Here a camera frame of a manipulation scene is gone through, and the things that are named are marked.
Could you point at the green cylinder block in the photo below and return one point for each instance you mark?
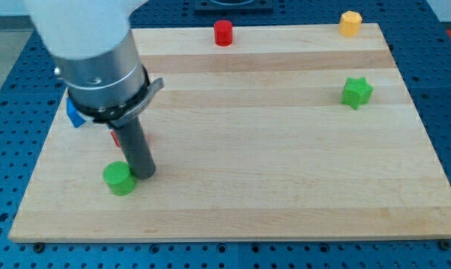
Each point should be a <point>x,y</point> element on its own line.
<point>119,178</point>

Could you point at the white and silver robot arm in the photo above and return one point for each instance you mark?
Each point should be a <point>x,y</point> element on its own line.
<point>93,48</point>

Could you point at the wooden board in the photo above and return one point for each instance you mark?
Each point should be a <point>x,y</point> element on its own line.
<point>251,143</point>

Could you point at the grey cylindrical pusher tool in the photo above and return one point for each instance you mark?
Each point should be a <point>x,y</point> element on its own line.
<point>135,149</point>

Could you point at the red cylinder block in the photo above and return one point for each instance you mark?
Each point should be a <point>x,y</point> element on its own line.
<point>223,32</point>

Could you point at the small red block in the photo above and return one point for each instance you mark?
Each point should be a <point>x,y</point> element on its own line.
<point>115,139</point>

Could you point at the green star block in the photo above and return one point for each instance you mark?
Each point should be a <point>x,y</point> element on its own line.
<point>356,92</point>

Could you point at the blue block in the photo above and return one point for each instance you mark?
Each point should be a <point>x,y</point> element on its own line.
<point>74,116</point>

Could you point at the yellow hexagon block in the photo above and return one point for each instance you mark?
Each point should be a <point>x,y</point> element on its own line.
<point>350,23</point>

